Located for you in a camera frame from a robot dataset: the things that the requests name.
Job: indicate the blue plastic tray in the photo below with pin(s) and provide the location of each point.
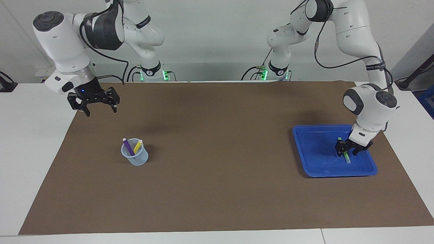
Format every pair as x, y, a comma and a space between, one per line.
315, 152

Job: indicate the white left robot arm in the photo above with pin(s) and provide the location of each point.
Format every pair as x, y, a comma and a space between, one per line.
356, 34

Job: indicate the purple pen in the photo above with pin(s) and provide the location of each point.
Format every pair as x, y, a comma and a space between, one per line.
128, 146

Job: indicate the black tripod leg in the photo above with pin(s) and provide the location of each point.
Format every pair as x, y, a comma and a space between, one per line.
415, 73

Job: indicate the blue storage box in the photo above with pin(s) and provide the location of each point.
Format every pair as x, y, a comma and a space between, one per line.
427, 101

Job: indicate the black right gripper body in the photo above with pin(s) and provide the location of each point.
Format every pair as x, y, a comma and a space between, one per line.
90, 93

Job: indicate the black stand foot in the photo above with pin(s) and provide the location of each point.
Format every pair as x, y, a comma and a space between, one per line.
6, 86

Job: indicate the yellow pen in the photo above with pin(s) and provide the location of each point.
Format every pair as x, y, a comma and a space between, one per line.
137, 146

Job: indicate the brown table mat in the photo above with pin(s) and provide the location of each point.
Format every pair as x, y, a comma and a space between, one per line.
217, 196

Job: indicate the green pen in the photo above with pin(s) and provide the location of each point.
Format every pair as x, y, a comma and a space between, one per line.
347, 157

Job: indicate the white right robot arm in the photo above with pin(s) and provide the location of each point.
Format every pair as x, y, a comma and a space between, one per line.
61, 44

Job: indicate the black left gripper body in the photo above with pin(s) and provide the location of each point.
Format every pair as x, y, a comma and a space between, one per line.
352, 144

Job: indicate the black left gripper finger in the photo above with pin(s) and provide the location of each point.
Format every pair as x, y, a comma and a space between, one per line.
339, 151
357, 151

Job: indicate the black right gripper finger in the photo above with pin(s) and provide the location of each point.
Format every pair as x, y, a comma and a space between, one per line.
115, 106
86, 109

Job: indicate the translucent plastic cup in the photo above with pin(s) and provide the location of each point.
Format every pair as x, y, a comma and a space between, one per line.
137, 161

